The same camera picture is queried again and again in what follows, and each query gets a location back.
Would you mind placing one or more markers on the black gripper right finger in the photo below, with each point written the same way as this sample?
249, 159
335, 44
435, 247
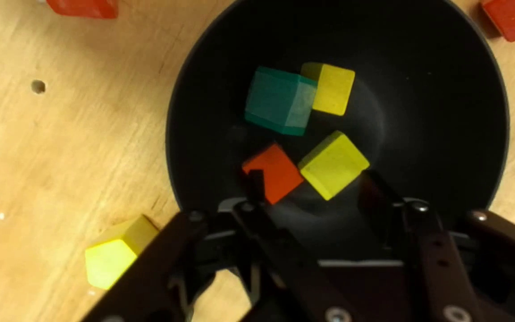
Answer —
465, 268

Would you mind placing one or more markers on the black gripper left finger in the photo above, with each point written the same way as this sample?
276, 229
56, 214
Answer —
258, 268

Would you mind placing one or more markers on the yellow wooden cube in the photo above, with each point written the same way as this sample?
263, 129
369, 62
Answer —
333, 89
333, 164
111, 259

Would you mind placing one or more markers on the red wooden cube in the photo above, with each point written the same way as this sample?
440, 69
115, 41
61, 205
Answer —
276, 171
513, 18
81, 7

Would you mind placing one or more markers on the black round bowl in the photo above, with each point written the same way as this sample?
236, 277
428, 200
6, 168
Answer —
424, 118

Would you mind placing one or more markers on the teal wooden cube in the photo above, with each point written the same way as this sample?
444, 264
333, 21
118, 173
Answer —
277, 100

